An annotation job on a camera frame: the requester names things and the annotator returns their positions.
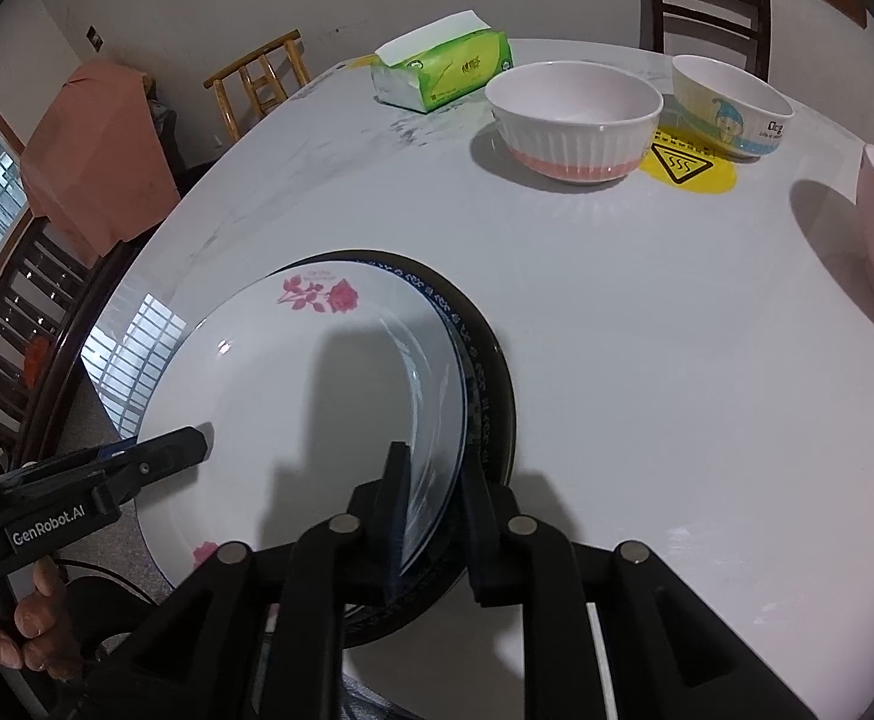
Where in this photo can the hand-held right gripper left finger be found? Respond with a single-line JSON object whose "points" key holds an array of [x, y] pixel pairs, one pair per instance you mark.
{"points": [[396, 517]]}

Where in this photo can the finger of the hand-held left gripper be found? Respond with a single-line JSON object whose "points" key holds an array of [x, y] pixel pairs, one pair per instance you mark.
{"points": [[167, 450], [69, 463]]}

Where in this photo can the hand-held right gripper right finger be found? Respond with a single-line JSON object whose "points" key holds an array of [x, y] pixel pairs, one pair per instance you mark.
{"points": [[482, 540]]}

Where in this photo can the white plate with pink flowers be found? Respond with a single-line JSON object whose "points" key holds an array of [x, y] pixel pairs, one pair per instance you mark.
{"points": [[272, 390]]}

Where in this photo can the large blue floral plate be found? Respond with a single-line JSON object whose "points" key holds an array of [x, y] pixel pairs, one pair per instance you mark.
{"points": [[503, 390]]}

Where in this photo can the white ribbed bowl pink base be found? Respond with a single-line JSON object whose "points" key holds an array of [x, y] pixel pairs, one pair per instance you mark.
{"points": [[572, 135]]}

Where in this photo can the white bowl with cartoon print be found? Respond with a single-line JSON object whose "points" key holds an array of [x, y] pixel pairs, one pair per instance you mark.
{"points": [[729, 120]]}

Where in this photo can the person's left hand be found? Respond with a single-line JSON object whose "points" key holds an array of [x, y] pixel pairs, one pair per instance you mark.
{"points": [[39, 630]]}

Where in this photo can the small orange object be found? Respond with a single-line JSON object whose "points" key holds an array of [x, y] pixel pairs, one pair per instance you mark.
{"points": [[37, 360]]}

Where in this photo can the pink cloth cover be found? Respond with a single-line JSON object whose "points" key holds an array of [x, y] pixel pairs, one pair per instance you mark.
{"points": [[92, 157]]}

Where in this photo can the bamboo chair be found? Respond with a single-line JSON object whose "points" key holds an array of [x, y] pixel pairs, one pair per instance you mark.
{"points": [[257, 79]]}

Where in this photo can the green tissue pack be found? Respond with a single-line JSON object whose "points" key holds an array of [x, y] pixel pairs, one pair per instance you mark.
{"points": [[452, 64]]}

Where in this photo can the black wall switch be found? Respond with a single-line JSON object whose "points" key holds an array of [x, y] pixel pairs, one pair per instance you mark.
{"points": [[95, 39]]}

